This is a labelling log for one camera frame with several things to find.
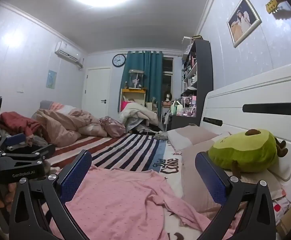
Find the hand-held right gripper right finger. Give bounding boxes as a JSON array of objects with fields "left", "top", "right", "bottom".
[{"left": 195, "top": 151, "right": 277, "bottom": 240}]

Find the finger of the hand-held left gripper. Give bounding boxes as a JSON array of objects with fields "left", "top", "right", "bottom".
[
  {"left": 0, "top": 133, "right": 27, "bottom": 153},
  {"left": 1, "top": 144, "right": 56, "bottom": 162}
]

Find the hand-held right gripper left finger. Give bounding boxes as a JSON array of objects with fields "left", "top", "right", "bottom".
[{"left": 9, "top": 149, "right": 93, "bottom": 240}]

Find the pink floral garment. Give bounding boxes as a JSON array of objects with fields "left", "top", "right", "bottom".
[{"left": 42, "top": 168, "right": 238, "bottom": 240}]

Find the red cloth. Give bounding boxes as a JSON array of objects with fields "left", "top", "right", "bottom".
[{"left": 0, "top": 112, "right": 45, "bottom": 147}]

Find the beige pillow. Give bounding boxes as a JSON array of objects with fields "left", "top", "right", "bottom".
[{"left": 180, "top": 142, "right": 286, "bottom": 213}]

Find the beige duvet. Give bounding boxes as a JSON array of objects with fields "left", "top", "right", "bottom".
[{"left": 32, "top": 101, "right": 111, "bottom": 147}]

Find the green avocado plush toy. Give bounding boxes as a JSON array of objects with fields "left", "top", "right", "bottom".
[{"left": 208, "top": 129, "right": 288, "bottom": 177}]

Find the pink satin cloth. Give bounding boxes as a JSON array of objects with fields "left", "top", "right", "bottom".
[{"left": 99, "top": 116, "right": 126, "bottom": 138}]

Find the group of cosmetics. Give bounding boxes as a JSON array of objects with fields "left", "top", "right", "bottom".
[{"left": 170, "top": 95, "right": 198, "bottom": 117}]

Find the white door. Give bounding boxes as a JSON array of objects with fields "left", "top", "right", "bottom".
[{"left": 82, "top": 67, "right": 111, "bottom": 117}]

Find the white bedding pile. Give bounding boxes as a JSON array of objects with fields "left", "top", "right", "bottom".
[{"left": 119, "top": 102, "right": 158, "bottom": 133}]

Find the cardboard box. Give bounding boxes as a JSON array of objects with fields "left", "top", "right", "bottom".
[{"left": 275, "top": 200, "right": 291, "bottom": 238}]

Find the wig on stand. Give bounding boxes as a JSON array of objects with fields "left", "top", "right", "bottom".
[{"left": 162, "top": 90, "right": 174, "bottom": 107}]

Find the yellow shelf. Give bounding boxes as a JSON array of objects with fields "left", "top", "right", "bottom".
[{"left": 120, "top": 88, "right": 146, "bottom": 113}]

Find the white bed headboard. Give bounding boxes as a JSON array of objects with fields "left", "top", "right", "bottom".
[{"left": 200, "top": 62, "right": 291, "bottom": 203}]

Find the white air conditioner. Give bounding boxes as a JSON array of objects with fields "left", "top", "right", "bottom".
[{"left": 55, "top": 41, "right": 84, "bottom": 68}]

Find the window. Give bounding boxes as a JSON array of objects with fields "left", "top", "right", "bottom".
[{"left": 162, "top": 57, "right": 174, "bottom": 98}]

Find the dark tall bookshelf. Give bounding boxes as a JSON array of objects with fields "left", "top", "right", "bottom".
[{"left": 172, "top": 39, "right": 213, "bottom": 130}]

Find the glass display case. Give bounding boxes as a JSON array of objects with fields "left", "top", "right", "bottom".
[{"left": 128, "top": 69, "right": 145, "bottom": 90}]

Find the teal curtain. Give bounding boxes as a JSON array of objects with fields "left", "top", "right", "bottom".
[{"left": 121, "top": 50, "right": 164, "bottom": 110}]

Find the framed picture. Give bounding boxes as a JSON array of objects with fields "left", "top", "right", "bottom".
[{"left": 227, "top": 0, "right": 262, "bottom": 48}]

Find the yellow guitar headstock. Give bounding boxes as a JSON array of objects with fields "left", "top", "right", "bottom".
[{"left": 265, "top": 0, "right": 289, "bottom": 14}]

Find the small blue wall poster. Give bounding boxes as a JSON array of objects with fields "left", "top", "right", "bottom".
[{"left": 46, "top": 70, "right": 57, "bottom": 89}]

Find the round wall clock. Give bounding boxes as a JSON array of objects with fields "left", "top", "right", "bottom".
[{"left": 112, "top": 54, "right": 127, "bottom": 67}]

